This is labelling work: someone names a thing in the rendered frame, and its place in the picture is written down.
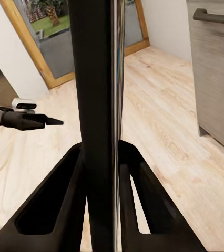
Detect poster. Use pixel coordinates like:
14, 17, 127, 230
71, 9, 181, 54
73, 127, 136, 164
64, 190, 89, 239
68, 0, 126, 252

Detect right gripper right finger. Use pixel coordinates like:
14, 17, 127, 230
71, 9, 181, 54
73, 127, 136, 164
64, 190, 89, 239
118, 140, 207, 252

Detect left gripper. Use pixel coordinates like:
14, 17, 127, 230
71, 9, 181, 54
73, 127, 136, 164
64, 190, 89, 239
9, 111, 64, 131

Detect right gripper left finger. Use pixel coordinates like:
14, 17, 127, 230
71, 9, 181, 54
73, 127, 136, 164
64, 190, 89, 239
0, 142, 87, 252

